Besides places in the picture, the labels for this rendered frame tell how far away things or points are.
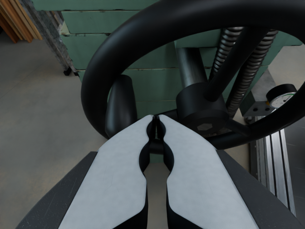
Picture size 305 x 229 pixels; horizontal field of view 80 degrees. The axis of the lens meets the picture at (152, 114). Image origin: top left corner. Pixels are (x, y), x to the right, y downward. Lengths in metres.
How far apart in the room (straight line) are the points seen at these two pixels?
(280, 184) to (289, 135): 0.27
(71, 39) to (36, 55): 1.39
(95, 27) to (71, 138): 0.90
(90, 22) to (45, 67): 1.29
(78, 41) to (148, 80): 0.17
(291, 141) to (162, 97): 0.76
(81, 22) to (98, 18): 0.03
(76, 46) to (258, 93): 0.46
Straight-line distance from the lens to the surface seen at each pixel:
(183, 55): 0.29
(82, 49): 0.40
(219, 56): 0.27
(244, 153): 1.20
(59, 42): 1.34
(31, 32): 1.91
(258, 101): 0.56
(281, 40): 0.32
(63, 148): 1.18
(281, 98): 0.52
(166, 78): 0.45
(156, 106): 0.53
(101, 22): 0.36
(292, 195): 0.97
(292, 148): 1.09
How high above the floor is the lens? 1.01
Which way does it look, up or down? 58 degrees down
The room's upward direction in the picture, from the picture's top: 2 degrees clockwise
